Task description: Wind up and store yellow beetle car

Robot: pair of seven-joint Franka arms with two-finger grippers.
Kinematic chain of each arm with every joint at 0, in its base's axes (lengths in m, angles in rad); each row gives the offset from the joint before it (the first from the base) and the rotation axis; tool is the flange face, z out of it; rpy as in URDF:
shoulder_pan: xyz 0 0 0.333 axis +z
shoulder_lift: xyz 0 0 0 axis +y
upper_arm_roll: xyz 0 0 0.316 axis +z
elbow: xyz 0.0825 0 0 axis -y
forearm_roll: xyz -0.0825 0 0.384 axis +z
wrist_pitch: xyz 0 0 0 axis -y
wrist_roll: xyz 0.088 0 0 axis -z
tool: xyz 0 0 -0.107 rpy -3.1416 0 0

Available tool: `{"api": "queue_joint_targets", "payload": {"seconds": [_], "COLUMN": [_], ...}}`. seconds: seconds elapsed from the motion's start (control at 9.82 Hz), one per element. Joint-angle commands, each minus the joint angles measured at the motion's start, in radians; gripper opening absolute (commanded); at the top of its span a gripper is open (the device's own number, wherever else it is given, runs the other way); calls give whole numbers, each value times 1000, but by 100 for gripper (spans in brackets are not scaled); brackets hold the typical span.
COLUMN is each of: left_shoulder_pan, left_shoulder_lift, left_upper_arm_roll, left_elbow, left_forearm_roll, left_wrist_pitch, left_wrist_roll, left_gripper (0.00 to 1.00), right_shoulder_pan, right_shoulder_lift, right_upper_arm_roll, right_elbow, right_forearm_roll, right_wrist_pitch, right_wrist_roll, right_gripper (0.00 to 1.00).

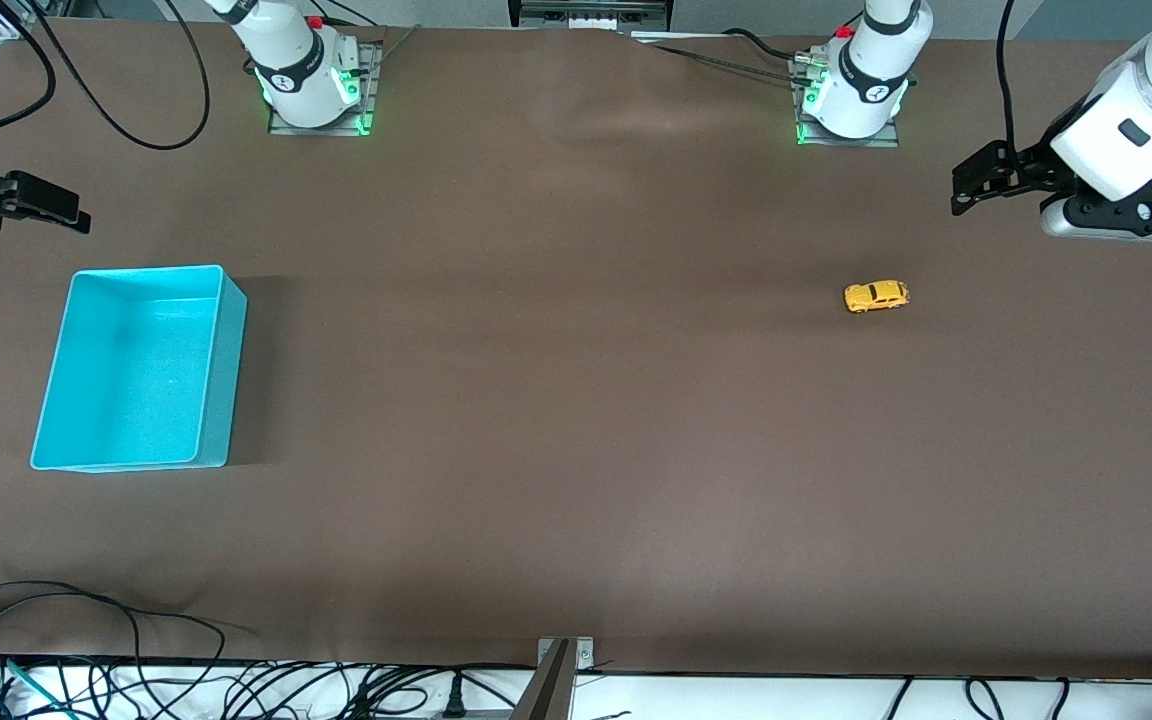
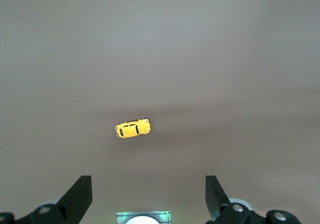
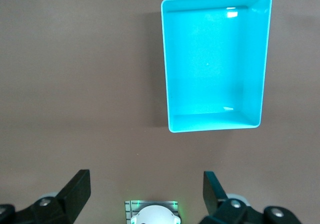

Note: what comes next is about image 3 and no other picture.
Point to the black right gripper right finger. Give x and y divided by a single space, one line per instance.
216 199

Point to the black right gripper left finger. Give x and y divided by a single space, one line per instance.
70 199

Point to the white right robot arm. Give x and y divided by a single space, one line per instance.
155 215

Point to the teal plastic bin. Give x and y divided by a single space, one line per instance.
212 63

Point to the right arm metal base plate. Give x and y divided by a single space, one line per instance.
128 209

